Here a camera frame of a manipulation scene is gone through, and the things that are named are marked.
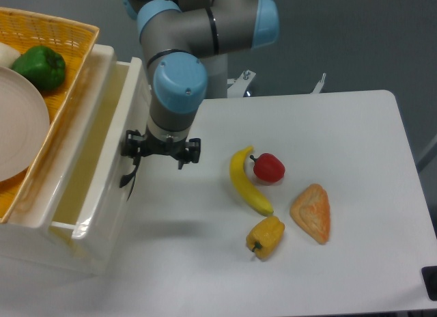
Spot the white round vegetable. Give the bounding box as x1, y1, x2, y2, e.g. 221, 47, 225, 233
0, 42, 21, 68

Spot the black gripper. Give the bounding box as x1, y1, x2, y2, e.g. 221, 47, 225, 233
121, 130, 201, 170

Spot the beige plate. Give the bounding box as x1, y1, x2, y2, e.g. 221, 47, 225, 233
1, 67, 50, 181

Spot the yellow woven basket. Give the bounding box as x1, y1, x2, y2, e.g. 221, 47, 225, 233
1, 7, 100, 223

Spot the green bell pepper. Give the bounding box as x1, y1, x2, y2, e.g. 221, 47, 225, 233
11, 45, 66, 91

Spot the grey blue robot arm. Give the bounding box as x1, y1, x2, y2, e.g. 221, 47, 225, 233
122, 0, 280, 167

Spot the red bell pepper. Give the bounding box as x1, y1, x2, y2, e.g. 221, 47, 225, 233
249, 153, 285, 183

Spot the triangular bread pastry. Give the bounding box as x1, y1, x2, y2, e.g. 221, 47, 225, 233
290, 184, 330, 245

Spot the yellow banana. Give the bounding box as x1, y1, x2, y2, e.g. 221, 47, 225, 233
229, 146, 274, 217

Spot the white drawer cabinet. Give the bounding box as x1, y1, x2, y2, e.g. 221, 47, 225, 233
0, 43, 137, 276

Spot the black corner object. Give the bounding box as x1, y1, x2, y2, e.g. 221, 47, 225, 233
421, 266, 437, 301

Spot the yellow bell pepper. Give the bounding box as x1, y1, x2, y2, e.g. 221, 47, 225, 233
246, 216, 285, 260

